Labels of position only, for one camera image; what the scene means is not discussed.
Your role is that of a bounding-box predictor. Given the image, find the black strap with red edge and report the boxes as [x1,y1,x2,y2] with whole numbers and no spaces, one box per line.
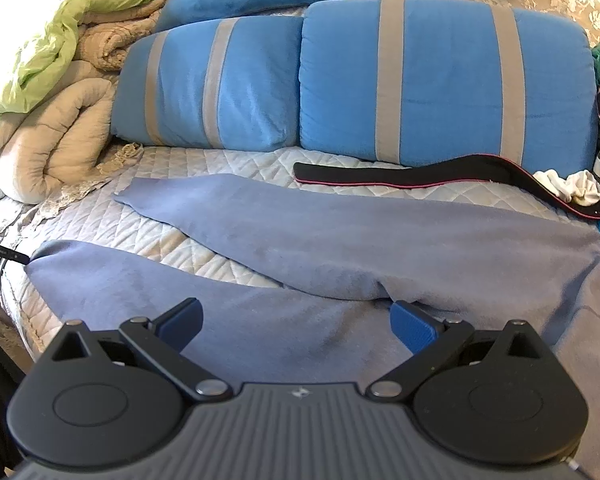
[294,156,600,221]

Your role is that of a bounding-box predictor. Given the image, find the blue-grey sweatpants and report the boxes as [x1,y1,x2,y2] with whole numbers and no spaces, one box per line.
[24,172,600,396]

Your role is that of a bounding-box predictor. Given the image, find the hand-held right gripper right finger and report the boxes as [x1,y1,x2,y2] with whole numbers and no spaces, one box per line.
[365,300,543,403]

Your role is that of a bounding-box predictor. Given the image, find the beige comforter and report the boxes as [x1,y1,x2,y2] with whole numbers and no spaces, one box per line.
[0,60,126,206]

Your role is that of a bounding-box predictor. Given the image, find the white cloth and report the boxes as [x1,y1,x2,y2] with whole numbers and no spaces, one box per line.
[532,169,600,207]

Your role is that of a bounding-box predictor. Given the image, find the blue pillow with grey stripes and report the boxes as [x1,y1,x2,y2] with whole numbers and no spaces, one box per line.
[297,0,598,168]
[110,15,306,151]

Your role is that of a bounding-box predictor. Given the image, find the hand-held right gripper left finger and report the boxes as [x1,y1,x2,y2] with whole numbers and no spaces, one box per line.
[50,297,233,403]

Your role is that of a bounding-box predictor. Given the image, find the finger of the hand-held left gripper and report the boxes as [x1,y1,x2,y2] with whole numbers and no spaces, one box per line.
[0,235,31,265]

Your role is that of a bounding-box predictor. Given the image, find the green blanket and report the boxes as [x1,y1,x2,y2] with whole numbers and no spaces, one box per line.
[0,0,176,136]

